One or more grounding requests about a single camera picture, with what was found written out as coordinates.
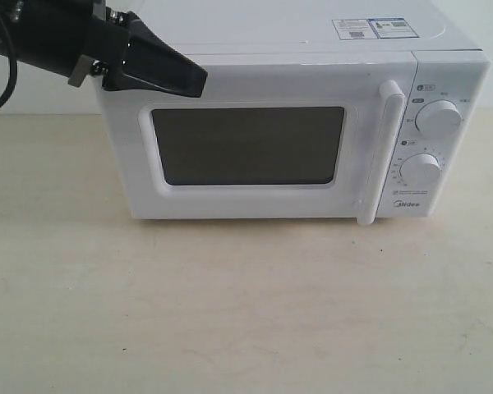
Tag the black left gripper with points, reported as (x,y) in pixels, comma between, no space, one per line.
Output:
(71,39)

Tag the lower white control knob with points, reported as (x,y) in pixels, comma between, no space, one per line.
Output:
(420,170)

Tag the blue white label sticker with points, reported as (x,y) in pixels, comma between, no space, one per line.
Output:
(374,28)

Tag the upper white control knob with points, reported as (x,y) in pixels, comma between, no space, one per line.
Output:
(438,120)

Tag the white control knob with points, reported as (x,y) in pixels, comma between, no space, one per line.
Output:
(438,120)
(420,170)

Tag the white microwave oven body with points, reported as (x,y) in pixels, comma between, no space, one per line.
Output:
(450,66)

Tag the white microwave door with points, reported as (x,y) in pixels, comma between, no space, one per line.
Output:
(272,136)

